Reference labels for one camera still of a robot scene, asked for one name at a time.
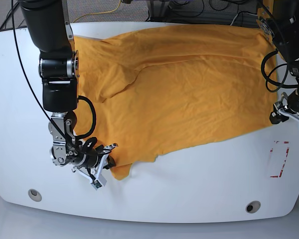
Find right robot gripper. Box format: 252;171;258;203
72;143;118;183

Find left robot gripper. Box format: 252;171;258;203
269;91;299;124

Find orange yellow t-shirt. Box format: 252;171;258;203
75;25;277;180

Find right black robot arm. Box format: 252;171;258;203
18;0;118;189

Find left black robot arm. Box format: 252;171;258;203
257;0;299;124

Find red tape rectangle marking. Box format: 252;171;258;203
267;141;290;178

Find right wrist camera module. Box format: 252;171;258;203
90;175;107;190

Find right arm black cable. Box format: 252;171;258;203
11;0;98;160

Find left table cable grommet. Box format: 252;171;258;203
28;189;42;202

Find table cable grommet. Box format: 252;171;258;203
28;189;42;202
246;201;261;214

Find right table cable grommet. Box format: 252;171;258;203
246;201;261;214

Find white cable on floor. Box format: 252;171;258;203
230;10;259;25

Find yellow cable on floor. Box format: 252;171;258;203
73;0;122;23

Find black cable on floor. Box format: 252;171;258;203
0;0;23;29

